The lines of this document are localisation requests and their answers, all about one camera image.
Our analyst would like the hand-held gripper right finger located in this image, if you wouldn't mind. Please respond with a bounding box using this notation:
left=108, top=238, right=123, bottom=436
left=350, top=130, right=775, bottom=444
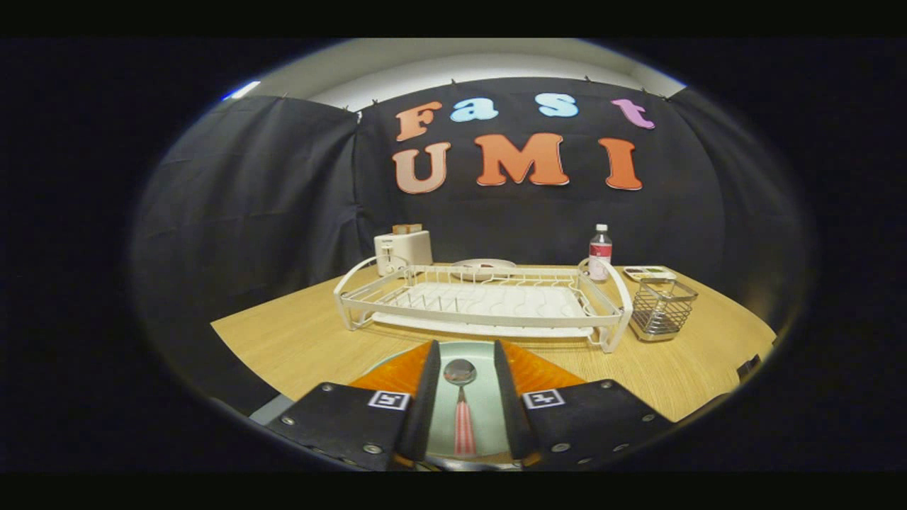
left=494, top=339, right=674, bottom=472

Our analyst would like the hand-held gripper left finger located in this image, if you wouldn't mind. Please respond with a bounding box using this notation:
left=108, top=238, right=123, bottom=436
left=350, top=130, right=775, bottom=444
left=266, top=340, right=441, bottom=472

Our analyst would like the pale green plate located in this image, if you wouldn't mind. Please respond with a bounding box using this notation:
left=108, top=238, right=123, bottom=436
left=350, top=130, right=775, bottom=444
left=358, top=340, right=514, bottom=461

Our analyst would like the pink handled metal spoon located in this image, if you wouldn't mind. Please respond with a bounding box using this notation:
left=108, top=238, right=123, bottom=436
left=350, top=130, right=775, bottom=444
left=443, top=358, right=478, bottom=456

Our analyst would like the metal wire basket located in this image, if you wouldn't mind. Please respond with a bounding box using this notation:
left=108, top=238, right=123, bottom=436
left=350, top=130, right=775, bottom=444
left=629, top=278, right=699, bottom=343

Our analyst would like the white wire dish rack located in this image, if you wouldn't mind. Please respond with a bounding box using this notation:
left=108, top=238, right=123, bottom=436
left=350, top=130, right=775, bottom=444
left=333, top=255, right=633, bottom=353

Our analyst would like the small white plate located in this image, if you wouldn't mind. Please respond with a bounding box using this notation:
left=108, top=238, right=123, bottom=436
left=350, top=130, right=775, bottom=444
left=452, top=258, right=517, bottom=278

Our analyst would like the clear plastic water bottle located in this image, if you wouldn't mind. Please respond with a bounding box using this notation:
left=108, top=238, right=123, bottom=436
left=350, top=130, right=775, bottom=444
left=589, top=224, right=613, bottom=282

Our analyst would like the white toaster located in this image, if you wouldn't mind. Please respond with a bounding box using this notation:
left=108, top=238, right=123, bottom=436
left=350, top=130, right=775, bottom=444
left=373, top=229, right=434, bottom=277

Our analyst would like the black backdrop cloth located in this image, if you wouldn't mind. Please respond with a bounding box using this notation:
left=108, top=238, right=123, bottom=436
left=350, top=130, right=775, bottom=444
left=131, top=76, right=809, bottom=419

